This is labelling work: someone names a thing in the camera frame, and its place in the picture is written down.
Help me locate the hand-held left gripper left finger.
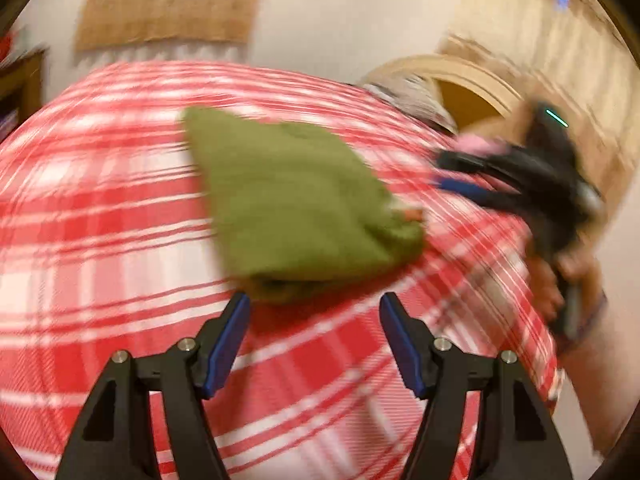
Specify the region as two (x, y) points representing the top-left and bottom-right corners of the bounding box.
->
(55, 292), (251, 480)

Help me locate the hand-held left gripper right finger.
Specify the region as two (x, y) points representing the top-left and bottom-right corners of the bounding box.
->
(379, 291), (575, 480)

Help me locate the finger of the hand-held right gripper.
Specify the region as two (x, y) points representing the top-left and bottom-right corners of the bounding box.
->
(439, 177), (522, 212)
(437, 151), (504, 174)

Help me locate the green striped knit sweater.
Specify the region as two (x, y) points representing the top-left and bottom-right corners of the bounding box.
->
(182, 106), (427, 306)

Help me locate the person's right forearm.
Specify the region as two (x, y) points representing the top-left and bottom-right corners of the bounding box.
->
(555, 292), (626, 461)

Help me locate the person's right hand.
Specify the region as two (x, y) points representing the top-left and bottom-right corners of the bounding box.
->
(528, 252), (606, 332)

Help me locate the pink cloth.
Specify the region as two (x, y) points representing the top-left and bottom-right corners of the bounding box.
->
(457, 132), (507, 159)

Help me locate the striped pillow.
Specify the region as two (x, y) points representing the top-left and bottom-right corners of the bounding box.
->
(360, 74), (459, 134)

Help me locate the red plaid bed sheet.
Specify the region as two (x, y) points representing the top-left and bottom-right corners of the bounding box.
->
(0, 59), (563, 480)

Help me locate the dark wooden shelf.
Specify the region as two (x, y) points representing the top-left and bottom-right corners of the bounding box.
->
(0, 47), (49, 137)

